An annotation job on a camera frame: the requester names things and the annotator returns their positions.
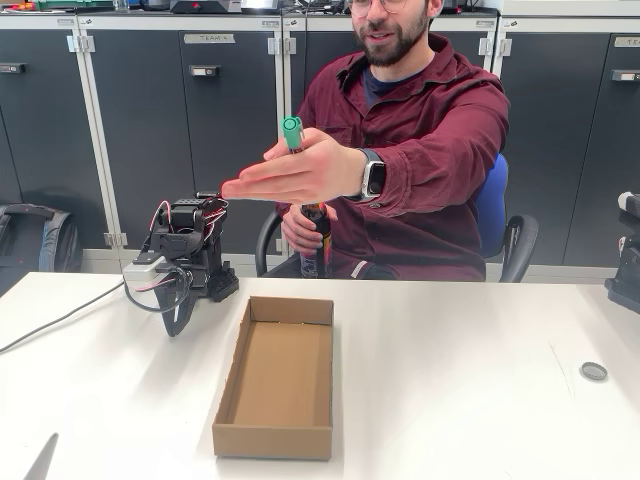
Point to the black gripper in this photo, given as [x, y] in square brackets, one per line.
[173, 305]

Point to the dark glass beer bottle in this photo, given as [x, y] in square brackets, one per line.
[315, 260]

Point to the green marker pen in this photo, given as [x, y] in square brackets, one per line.
[292, 131]

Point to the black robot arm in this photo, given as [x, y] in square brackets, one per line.
[220, 280]

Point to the black idle robot arm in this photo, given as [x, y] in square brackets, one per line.
[625, 280]

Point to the person's right hand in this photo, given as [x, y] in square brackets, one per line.
[295, 235]

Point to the person's left hand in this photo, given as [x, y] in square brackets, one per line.
[310, 172]

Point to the open brown cardboard box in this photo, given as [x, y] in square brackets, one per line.
[280, 380]

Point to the grey black backpack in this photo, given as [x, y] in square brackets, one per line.
[55, 240]

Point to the grey team label plate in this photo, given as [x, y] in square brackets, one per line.
[209, 38]

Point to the black electronic device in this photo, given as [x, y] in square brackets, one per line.
[205, 6]

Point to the clear drinking glass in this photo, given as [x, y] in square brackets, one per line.
[121, 5]

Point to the green flat box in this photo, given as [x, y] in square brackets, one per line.
[75, 4]

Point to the man in maroon shirt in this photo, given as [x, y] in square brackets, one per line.
[425, 100]

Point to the blue black office chair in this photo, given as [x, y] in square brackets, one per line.
[492, 210]

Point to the silver bottle cap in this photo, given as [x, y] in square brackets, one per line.
[594, 371]

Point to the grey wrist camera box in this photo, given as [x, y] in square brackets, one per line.
[142, 272]

